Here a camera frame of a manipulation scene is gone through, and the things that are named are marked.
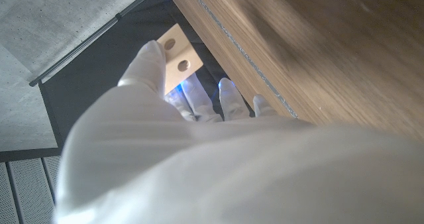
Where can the black curtain backdrop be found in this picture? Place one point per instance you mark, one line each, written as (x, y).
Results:
(99, 61)

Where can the black backdrop stand pole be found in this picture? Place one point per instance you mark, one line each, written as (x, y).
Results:
(86, 41)

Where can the small wooden block with holes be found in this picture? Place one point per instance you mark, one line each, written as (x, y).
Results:
(180, 56)

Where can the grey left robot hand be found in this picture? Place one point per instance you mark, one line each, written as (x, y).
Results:
(198, 171)

